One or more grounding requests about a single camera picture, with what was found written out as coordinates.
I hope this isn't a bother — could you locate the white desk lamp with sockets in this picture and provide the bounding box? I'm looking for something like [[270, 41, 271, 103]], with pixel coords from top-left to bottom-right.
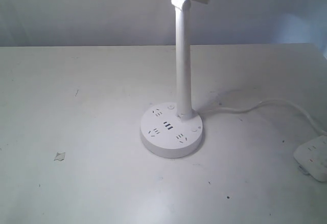
[[140, 0, 209, 159]]

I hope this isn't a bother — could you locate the white power strip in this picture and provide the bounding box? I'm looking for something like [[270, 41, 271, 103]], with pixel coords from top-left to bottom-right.
[[293, 136, 326, 183]]

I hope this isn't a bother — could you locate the white power cable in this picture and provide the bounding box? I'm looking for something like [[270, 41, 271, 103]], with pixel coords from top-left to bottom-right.
[[198, 99, 327, 136]]

